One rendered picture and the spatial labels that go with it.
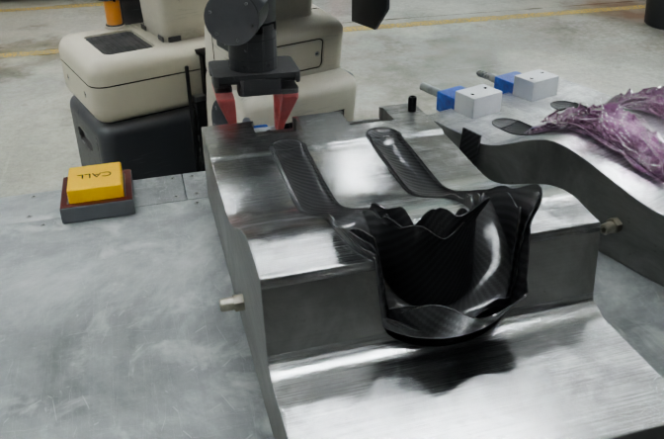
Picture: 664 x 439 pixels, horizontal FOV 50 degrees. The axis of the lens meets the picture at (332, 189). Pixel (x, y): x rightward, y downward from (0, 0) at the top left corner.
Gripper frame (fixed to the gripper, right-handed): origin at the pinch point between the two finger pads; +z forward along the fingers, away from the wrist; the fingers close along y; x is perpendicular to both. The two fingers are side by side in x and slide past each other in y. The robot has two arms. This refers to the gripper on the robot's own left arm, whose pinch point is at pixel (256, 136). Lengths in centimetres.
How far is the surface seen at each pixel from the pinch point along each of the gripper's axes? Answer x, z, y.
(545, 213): -39.9, -8.7, 16.3
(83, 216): -7.6, 4.3, -21.0
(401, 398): -48.3, -1.0, 2.1
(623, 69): 225, 80, 225
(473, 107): -3.7, -2.8, 27.4
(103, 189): -6.6, 1.8, -18.6
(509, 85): 4.2, -2.3, 36.5
